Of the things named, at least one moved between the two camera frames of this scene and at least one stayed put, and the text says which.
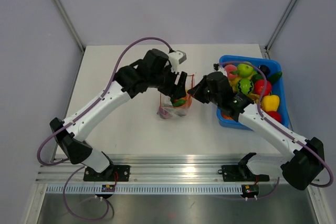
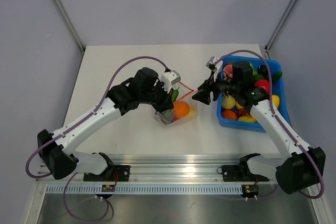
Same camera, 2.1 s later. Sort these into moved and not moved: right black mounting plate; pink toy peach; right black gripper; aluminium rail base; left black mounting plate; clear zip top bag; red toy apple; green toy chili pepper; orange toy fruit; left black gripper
Moved: orange toy fruit; right black gripper; clear zip top bag; left black gripper; green toy chili pepper
Not moved: right black mounting plate; pink toy peach; left black mounting plate; aluminium rail base; red toy apple
